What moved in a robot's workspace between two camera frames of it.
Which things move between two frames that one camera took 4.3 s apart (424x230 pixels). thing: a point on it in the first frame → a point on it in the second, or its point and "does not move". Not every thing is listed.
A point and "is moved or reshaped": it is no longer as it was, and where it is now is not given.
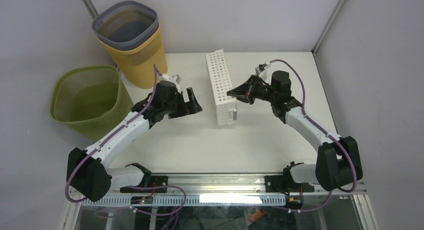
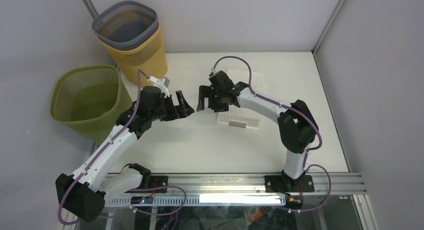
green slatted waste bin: [86, 101] does not move
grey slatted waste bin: [126, 24] does not move
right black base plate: [277, 184] does not move
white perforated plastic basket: [226, 106] is moved or reshaped
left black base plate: [155, 180] does not move
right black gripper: [245, 93] → [207, 92]
